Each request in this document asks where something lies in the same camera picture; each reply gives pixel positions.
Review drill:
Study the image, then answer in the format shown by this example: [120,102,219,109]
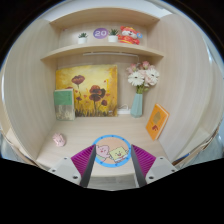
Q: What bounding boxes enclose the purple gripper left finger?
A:
[71,145,96,187]

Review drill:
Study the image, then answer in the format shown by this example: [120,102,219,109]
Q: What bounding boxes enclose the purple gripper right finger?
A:
[131,145,156,187]

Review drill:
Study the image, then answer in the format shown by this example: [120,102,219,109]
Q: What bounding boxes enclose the round cartoon mouse pad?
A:
[94,135,131,168]

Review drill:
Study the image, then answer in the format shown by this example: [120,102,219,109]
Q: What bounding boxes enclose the pink computer mouse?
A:
[52,133,66,147]

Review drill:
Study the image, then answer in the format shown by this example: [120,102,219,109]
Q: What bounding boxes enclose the orange book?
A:
[146,104,169,140]

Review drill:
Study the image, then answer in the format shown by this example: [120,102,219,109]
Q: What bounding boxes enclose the light blue vase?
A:
[130,93,143,118]

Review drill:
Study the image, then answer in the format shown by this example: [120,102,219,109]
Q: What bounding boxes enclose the white power strip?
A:
[117,105,131,115]

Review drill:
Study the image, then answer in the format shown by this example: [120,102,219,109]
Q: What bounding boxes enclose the poppy flower painting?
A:
[56,64,118,117]

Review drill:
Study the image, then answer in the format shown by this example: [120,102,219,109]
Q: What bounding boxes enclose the pink white flower bouquet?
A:
[126,61,159,94]

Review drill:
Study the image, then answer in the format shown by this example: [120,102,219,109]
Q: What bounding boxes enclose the wooden desk shelf unit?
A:
[1,7,224,171]

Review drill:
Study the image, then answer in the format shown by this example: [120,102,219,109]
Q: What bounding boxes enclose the white under-shelf light bar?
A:
[83,52,138,57]

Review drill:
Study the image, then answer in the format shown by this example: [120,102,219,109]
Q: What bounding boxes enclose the left small potted plant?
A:
[78,33,88,44]

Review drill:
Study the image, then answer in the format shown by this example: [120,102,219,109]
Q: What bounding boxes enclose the small potted plant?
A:
[108,29,118,42]
[78,33,88,44]

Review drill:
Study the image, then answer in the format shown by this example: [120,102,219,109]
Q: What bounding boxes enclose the right small potted plant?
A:
[108,29,118,42]

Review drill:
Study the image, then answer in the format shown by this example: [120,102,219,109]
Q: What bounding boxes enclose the red lucky plush doll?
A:
[118,26,142,45]

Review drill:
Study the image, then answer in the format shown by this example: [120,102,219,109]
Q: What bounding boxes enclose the purple round number sign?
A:
[93,28,108,39]

